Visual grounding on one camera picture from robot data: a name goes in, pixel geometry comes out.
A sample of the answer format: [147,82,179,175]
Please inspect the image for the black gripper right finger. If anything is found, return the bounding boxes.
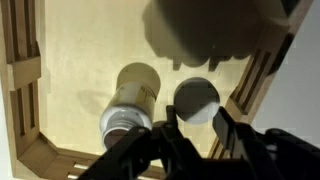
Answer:
[212,106,320,180]

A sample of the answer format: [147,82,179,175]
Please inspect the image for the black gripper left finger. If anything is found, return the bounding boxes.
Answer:
[78,104,205,180]

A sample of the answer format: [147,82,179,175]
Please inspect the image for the white round bottle lid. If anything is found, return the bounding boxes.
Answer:
[173,77,221,125]

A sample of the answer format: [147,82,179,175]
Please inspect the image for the white bottle with yellow label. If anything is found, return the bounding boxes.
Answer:
[99,62,162,151]

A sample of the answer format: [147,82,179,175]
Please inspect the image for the light wooden slatted tray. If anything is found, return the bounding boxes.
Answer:
[0,0,315,180]

